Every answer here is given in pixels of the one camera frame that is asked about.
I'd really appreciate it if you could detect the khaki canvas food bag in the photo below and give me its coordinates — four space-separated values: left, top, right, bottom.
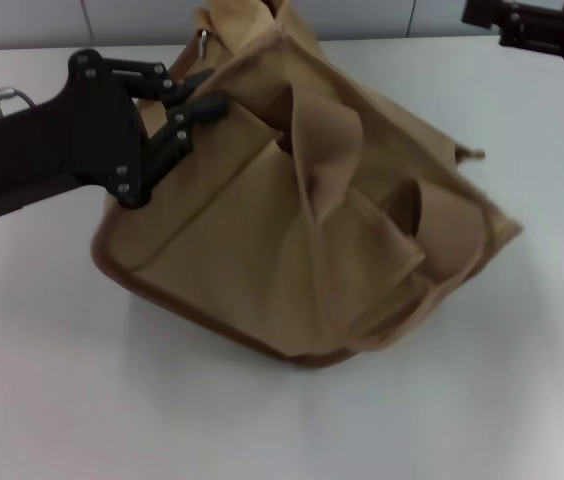
89 0 523 370

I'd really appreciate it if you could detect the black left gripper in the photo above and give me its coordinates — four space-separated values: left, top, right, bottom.
0 48 229 210

